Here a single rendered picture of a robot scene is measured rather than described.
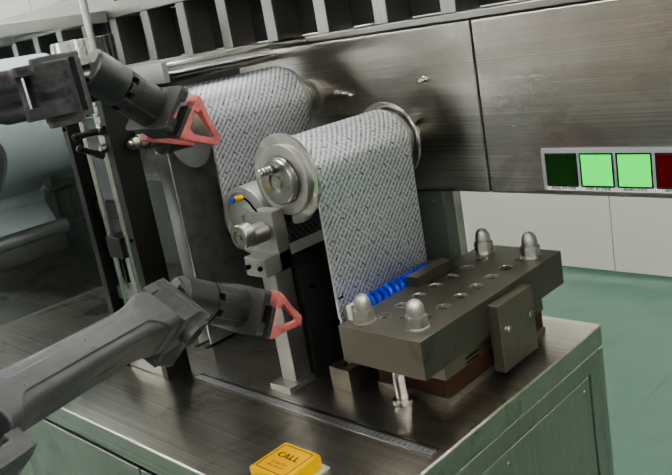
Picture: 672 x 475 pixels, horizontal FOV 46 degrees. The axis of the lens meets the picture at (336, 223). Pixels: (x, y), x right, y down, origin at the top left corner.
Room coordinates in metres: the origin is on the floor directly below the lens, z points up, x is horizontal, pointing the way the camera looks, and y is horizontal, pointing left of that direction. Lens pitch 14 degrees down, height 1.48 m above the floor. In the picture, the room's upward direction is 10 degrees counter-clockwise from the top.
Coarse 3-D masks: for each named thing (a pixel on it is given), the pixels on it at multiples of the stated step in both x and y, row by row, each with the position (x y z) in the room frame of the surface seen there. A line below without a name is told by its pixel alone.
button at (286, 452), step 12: (288, 444) 0.99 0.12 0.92; (264, 456) 0.97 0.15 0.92; (276, 456) 0.96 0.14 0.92; (288, 456) 0.96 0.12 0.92; (300, 456) 0.95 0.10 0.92; (312, 456) 0.95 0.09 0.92; (252, 468) 0.94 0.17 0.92; (264, 468) 0.94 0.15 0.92; (276, 468) 0.93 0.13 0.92; (288, 468) 0.93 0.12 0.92; (300, 468) 0.92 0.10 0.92; (312, 468) 0.94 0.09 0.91
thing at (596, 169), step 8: (584, 160) 1.20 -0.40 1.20; (592, 160) 1.19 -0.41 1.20; (600, 160) 1.18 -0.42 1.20; (608, 160) 1.17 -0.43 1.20; (584, 168) 1.20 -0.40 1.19; (592, 168) 1.19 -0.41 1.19; (600, 168) 1.18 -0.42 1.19; (608, 168) 1.17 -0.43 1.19; (584, 176) 1.20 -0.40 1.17; (592, 176) 1.19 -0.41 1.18; (600, 176) 1.18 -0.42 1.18; (608, 176) 1.17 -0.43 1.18; (584, 184) 1.20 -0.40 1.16; (592, 184) 1.19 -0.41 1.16; (600, 184) 1.18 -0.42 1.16; (608, 184) 1.17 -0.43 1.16
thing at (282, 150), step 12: (276, 144) 1.22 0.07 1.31; (264, 156) 1.24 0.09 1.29; (288, 156) 1.20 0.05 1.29; (300, 168) 1.19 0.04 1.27; (300, 180) 1.19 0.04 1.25; (264, 192) 1.26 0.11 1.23; (300, 192) 1.19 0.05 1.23; (276, 204) 1.24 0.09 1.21; (288, 204) 1.22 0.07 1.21; (300, 204) 1.20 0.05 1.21
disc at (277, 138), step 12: (264, 144) 1.25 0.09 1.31; (288, 144) 1.21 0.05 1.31; (300, 144) 1.19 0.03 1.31; (276, 156) 1.23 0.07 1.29; (300, 156) 1.19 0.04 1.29; (312, 168) 1.18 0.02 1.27; (312, 180) 1.18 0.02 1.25; (312, 192) 1.18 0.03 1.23; (312, 204) 1.19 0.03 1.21; (288, 216) 1.23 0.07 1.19; (300, 216) 1.21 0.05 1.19
